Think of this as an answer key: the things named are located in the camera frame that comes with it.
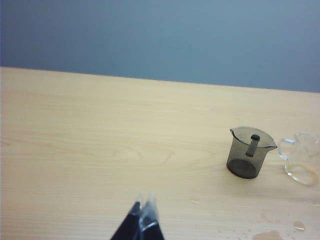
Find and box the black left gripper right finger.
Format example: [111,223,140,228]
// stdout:
[137,191,166,240]

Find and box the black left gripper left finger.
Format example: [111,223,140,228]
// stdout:
[109,194,144,240]

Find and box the smoky grey measuring cup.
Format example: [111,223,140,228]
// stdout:
[226,126,278,180]

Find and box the clear glass measuring cup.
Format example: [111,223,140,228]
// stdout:
[277,132,320,186]

